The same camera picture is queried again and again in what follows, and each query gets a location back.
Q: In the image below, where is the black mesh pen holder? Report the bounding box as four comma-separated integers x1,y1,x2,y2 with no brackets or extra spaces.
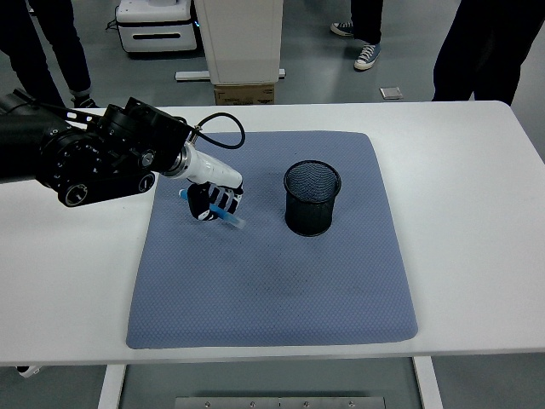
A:
284,159,343,238

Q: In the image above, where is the brown cardboard box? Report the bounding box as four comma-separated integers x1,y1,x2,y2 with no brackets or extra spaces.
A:
214,83,277,107

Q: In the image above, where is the white machine pedestal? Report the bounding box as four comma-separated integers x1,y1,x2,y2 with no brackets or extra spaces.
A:
194,0,285,85

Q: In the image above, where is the person with blue sneakers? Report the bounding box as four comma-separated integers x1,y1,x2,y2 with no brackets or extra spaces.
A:
330,0,384,72

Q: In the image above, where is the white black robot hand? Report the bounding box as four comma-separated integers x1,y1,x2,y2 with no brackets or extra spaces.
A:
183,147,246,222

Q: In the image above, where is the blue marker with clear cap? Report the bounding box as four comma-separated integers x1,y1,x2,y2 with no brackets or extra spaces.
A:
177,189,247,231

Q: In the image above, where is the white floor bar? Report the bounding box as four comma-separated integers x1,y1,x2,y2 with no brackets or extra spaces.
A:
175,67,287,82

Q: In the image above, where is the white table leg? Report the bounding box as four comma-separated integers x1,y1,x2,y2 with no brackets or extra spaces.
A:
411,356,445,409
96,364,128,409

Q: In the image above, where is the blue-grey textured mat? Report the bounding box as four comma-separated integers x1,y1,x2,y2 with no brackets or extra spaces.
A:
125,130,419,350

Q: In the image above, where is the black floor cable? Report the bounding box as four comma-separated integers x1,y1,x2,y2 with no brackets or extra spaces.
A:
105,6,123,33

